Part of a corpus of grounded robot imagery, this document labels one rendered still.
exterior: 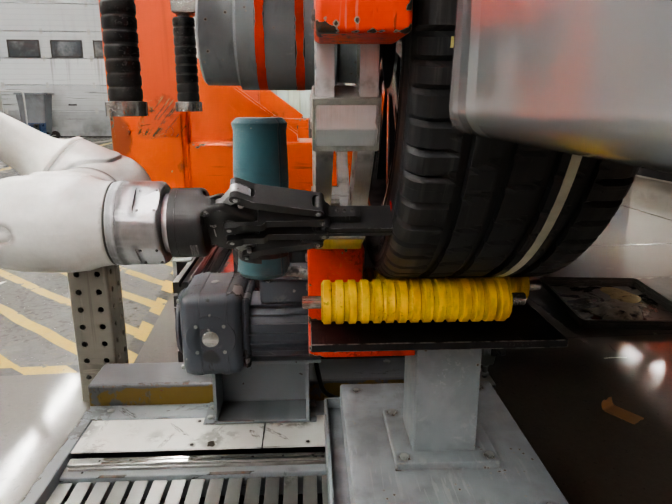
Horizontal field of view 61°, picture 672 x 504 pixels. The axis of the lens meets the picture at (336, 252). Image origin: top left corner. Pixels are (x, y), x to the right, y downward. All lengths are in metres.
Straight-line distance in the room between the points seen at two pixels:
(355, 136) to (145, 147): 0.79
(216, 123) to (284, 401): 0.65
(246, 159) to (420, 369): 0.42
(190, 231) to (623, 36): 0.47
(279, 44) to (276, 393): 0.86
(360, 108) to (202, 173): 0.77
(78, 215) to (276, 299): 0.61
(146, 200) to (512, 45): 0.41
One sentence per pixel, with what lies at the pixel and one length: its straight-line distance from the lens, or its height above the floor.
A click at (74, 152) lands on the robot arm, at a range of 0.78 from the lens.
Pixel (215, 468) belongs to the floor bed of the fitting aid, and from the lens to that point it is 1.22.
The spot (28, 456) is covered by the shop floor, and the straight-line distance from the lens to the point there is 1.51.
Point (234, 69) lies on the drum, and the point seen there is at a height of 0.80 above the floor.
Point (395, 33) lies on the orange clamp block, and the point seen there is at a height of 0.82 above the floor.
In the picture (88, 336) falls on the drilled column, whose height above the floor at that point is 0.18.
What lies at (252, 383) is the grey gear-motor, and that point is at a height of 0.13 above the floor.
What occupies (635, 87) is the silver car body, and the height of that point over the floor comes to 0.77.
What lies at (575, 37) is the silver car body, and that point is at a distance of 0.25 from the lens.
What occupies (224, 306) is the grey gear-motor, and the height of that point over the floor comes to 0.38.
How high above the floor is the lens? 0.76
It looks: 15 degrees down
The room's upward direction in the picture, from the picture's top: straight up
